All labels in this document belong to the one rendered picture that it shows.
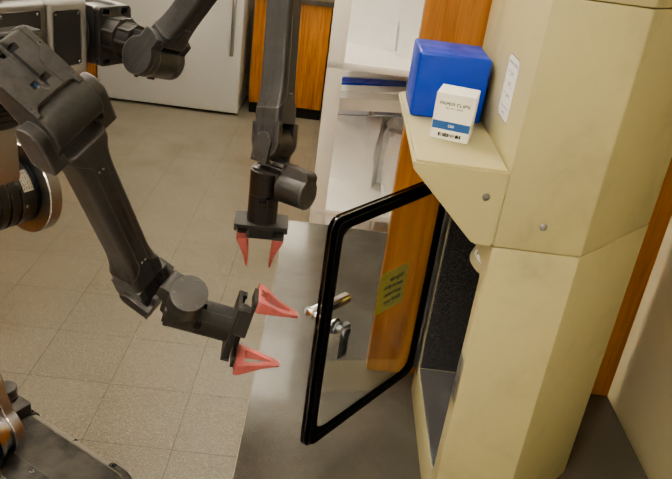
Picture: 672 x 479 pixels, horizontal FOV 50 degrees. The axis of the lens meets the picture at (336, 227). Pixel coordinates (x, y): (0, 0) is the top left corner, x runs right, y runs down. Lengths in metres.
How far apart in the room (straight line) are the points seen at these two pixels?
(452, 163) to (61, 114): 0.45
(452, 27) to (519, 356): 0.52
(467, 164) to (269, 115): 0.54
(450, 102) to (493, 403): 0.41
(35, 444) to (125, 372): 0.72
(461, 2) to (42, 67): 0.63
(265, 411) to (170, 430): 1.39
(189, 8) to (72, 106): 0.62
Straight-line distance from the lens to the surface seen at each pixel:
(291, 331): 1.52
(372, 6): 2.23
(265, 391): 1.35
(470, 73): 1.02
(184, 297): 1.08
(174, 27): 1.47
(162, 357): 3.02
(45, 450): 2.30
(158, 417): 2.74
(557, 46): 0.84
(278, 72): 1.32
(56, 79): 0.89
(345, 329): 1.06
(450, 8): 1.18
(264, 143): 1.31
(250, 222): 1.36
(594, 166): 0.89
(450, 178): 0.86
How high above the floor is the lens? 1.78
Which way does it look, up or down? 25 degrees down
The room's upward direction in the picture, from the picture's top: 8 degrees clockwise
